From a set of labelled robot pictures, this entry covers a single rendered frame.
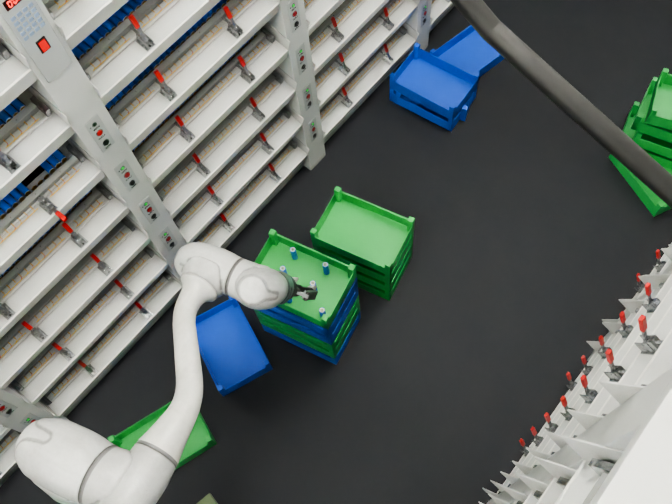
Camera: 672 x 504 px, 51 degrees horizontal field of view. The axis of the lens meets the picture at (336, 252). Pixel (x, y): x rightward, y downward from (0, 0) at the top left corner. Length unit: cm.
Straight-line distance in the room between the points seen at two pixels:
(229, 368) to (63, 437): 112
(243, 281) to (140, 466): 47
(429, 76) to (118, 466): 207
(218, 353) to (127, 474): 116
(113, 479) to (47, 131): 80
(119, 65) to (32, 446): 89
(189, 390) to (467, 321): 129
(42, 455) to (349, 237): 131
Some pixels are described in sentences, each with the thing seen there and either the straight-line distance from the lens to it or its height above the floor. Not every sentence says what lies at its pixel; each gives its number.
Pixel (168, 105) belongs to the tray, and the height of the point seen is 93.
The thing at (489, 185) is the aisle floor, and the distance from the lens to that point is 288.
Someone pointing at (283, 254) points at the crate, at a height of 40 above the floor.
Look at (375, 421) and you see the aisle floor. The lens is 253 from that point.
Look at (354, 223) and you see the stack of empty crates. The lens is 250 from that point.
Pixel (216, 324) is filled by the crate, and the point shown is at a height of 0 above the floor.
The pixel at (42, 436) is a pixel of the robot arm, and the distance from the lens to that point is 163.
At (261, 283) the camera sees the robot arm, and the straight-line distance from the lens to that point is 169.
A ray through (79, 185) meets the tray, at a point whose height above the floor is 94.
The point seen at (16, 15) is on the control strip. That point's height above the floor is 146.
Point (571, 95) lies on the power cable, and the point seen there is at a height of 186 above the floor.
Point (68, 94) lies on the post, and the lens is 174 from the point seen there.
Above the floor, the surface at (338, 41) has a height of 53.
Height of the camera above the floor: 248
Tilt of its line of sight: 65 degrees down
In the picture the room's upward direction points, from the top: 9 degrees counter-clockwise
